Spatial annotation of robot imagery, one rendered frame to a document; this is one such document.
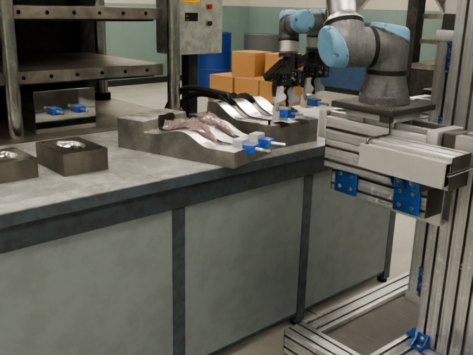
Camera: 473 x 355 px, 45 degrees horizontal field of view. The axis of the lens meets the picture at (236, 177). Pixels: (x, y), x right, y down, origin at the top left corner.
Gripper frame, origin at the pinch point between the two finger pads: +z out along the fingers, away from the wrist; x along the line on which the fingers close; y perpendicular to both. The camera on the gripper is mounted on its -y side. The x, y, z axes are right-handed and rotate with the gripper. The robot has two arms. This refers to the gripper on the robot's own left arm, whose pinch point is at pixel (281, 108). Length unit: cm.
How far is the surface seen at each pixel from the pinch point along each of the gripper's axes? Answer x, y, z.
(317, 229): 28, -3, 49
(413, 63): 380, -179, -63
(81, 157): -75, -12, 18
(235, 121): -6.5, -18.4, 5.4
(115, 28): 319, -677, -139
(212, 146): -34.3, 1.9, 14.2
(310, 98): 27.6, -10.3, -5.5
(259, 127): -6.3, -5.0, 7.5
